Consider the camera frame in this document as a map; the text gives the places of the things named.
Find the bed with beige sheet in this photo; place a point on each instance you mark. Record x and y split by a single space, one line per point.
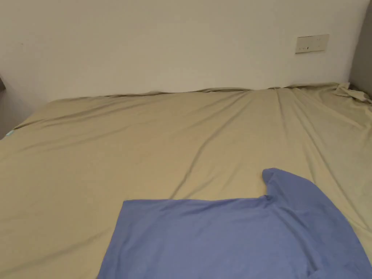
145 139

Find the blue shirt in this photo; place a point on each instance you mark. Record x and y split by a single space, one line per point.
221 232

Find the white wall socket panel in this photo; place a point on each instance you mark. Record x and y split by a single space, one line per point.
312 44

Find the grey padded headboard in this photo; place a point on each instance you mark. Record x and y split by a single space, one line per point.
363 55

